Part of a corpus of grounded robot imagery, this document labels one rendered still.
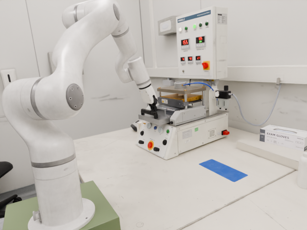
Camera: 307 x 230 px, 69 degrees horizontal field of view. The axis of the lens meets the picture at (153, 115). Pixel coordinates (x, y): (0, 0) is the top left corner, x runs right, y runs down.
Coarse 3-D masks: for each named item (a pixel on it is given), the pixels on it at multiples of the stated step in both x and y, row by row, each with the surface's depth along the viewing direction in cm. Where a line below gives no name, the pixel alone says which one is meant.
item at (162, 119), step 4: (160, 112) 133; (164, 112) 130; (140, 116) 140; (144, 116) 136; (148, 116) 133; (152, 116) 133; (160, 116) 131; (164, 116) 131; (168, 116) 130; (148, 120) 133; (152, 120) 129; (156, 120) 126; (160, 120) 125; (164, 120) 126; (168, 120) 128; (156, 124) 127; (160, 124) 125
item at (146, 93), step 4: (140, 88) 127; (144, 88) 125; (148, 88) 124; (152, 88) 126; (140, 92) 131; (144, 92) 127; (148, 92) 125; (152, 92) 126; (144, 96) 129; (148, 96) 126; (152, 96) 126; (156, 96) 128; (144, 100) 132; (148, 100) 128; (152, 100) 127; (156, 100) 130
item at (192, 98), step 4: (164, 96) 146; (168, 96) 145; (172, 96) 144; (176, 96) 143; (180, 96) 142; (188, 96) 140; (192, 96) 139; (196, 96) 139; (200, 96) 141; (184, 100) 134; (188, 100) 136; (192, 100) 138; (196, 100) 140; (200, 100) 142
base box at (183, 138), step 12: (204, 120) 137; (216, 120) 143; (180, 132) 127; (192, 132) 132; (204, 132) 138; (216, 132) 145; (228, 132) 147; (180, 144) 128; (192, 144) 134; (168, 156) 124
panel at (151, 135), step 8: (144, 120) 148; (144, 128) 146; (152, 128) 140; (168, 128) 128; (144, 136) 144; (152, 136) 138; (160, 136) 132; (168, 136) 127; (144, 144) 142; (160, 144) 130; (168, 144) 125; (152, 152) 134; (160, 152) 128
